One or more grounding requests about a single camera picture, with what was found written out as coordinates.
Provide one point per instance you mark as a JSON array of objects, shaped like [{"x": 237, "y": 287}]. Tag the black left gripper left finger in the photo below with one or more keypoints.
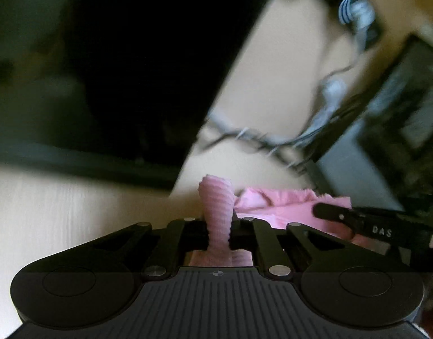
[{"x": 184, "y": 236}]

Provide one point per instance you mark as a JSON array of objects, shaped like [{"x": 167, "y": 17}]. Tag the computer tower case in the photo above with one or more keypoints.
[{"x": 378, "y": 150}]

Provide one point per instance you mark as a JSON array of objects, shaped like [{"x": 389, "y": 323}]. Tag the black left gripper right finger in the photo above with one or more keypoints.
[{"x": 263, "y": 242}]

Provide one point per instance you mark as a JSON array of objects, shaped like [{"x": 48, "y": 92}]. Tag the black computer monitor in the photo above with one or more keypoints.
[{"x": 114, "y": 90}]

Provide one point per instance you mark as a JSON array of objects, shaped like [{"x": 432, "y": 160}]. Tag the pink ribbed garment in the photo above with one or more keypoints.
[{"x": 278, "y": 207}]

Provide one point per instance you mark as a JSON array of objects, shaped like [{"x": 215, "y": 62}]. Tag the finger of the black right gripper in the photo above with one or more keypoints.
[{"x": 390, "y": 226}]

